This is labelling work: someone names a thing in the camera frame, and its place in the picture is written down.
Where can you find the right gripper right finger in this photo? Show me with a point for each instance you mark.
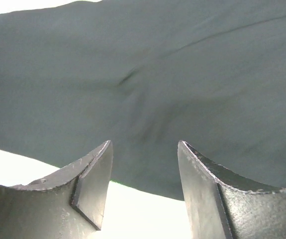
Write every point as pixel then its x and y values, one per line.
pixel 224 205

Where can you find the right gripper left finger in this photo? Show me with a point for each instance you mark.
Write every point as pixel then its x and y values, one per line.
pixel 66 204

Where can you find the black t shirt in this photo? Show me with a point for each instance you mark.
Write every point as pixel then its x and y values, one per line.
pixel 146 74

